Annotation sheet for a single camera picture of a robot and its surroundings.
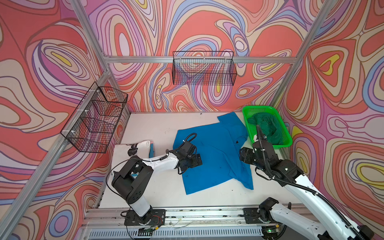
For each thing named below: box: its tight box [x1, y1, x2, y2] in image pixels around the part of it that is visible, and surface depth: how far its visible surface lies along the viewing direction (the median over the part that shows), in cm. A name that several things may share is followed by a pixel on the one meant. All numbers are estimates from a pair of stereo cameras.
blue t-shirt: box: [173, 112, 254, 195], surface depth 92 cm
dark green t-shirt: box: [247, 113, 283, 145], surface depth 104 cm
